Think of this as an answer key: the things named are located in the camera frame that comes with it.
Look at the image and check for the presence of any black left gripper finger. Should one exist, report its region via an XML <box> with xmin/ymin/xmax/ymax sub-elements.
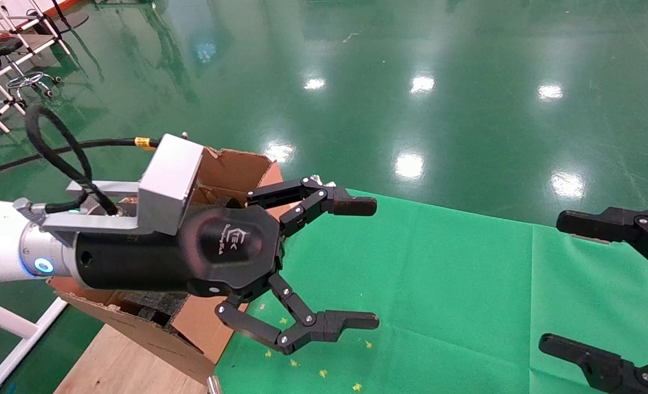
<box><xmin>215</xmin><ymin>274</ymin><xmax>380</xmax><ymax>355</ymax></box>
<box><xmin>246</xmin><ymin>176</ymin><xmax>378</xmax><ymax>237</ymax></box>

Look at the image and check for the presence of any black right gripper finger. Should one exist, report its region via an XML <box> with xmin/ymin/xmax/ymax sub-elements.
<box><xmin>538</xmin><ymin>334</ymin><xmax>648</xmax><ymax>394</ymax></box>
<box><xmin>556</xmin><ymin>205</ymin><xmax>648</xmax><ymax>281</ymax></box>

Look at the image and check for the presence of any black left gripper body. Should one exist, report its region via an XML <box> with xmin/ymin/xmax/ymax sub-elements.
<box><xmin>75</xmin><ymin>205</ymin><xmax>287</xmax><ymax>299</ymax></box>

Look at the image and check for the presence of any large open brown carton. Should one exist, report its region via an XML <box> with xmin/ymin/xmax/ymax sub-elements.
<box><xmin>46</xmin><ymin>147</ymin><xmax>297</xmax><ymax>384</ymax></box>

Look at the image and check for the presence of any black foam block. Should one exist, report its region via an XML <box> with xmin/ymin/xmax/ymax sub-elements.
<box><xmin>119</xmin><ymin>290</ymin><xmax>190</xmax><ymax>327</ymax></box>

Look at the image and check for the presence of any green table cloth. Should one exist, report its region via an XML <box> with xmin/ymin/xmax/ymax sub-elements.
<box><xmin>214</xmin><ymin>186</ymin><xmax>648</xmax><ymax>394</ymax></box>

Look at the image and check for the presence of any white pipe rack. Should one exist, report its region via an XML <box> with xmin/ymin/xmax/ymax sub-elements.
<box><xmin>0</xmin><ymin>0</ymin><xmax>92</xmax><ymax>135</ymax></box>

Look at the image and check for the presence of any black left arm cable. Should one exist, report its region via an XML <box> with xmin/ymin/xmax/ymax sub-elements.
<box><xmin>0</xmin><ymin>104</ymin><xmax>163</xmax><ymax>215</ymax></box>

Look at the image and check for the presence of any white tube frame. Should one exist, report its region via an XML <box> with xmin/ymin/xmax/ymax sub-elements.
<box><xmin>0</xmin><ymin>293</ymin><xmax>70</xmax><ymax>394</ymax></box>

